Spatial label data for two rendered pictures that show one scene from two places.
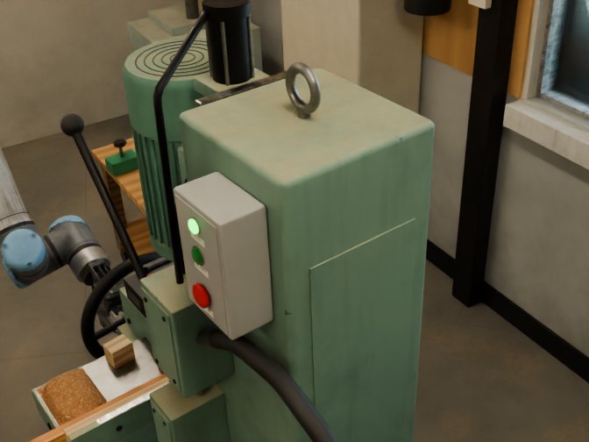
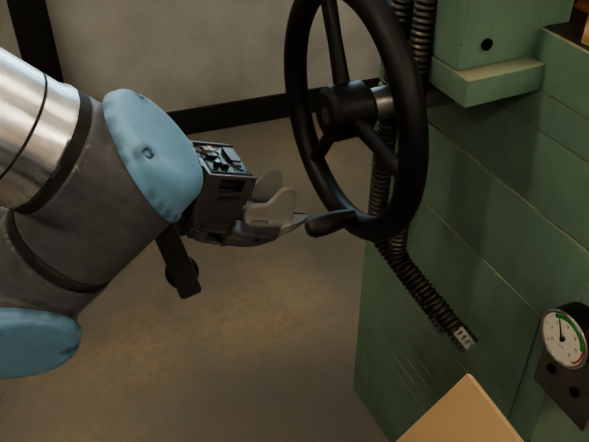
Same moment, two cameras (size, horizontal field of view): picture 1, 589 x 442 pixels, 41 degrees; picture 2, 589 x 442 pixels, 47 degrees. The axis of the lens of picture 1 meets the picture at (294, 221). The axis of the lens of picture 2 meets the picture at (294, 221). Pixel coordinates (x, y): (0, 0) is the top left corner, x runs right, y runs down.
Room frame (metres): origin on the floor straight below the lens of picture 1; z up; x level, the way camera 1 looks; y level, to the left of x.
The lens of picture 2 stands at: (1.28, 0.99, 1.16)
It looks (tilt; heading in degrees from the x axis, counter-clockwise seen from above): 38 degrees down; 280
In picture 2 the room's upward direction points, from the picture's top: straight up
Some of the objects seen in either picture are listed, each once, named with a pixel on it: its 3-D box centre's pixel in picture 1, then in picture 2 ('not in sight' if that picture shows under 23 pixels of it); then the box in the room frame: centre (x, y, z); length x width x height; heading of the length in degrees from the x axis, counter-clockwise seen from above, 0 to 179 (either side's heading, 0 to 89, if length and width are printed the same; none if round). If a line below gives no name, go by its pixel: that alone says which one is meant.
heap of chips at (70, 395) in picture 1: (73, 393); not in sight; (0.99, 0.41, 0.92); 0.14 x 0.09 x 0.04; 35
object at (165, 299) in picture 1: (187, 328); not in sight; (0.80, 0.15, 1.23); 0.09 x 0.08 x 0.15; 35
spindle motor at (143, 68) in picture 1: (194, 153); not in sight; (1.07, 0.15, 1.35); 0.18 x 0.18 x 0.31
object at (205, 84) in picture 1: (233, 66); not in sight; (0.95, 0.07, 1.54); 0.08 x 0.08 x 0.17; 35
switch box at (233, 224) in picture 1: (223, 255); not in sight; (0.72, 0.08, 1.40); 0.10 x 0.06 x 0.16; 35
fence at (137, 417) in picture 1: (228, 367); not in sight; (1.03, 0.13, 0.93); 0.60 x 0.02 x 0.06; 125
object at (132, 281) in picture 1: (159, 280); not in sight; (1.22, 0.27, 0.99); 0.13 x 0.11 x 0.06; 125
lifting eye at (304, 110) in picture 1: (302, 89); not in sight; (0.83, -0.02, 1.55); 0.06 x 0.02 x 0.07; 35
